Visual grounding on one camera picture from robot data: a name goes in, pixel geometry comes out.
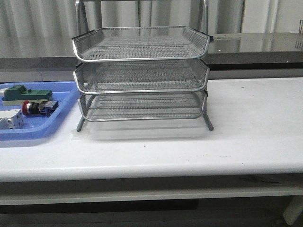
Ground red emergency stop button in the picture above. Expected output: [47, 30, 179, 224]
[21, 100, 59, 117]

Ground blue plastic tray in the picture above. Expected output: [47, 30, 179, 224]
[0, 81, 80, 141]

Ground green electrical module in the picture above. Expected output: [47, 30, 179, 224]
[2, 85, 53, 106]

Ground grey stone counter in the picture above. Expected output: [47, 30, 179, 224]
[0, 33, 303, 83]

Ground white circuit breaker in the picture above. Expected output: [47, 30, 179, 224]
[0, 109, 24, 130]

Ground white table leg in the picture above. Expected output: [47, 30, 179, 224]
[283, 195, 303, 226]

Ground small metal pins stand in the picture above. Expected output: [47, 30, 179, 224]
[298, 19, 303, 34]

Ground grey metal rack frame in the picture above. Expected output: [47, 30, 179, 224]
[75, 0, 214, 132]

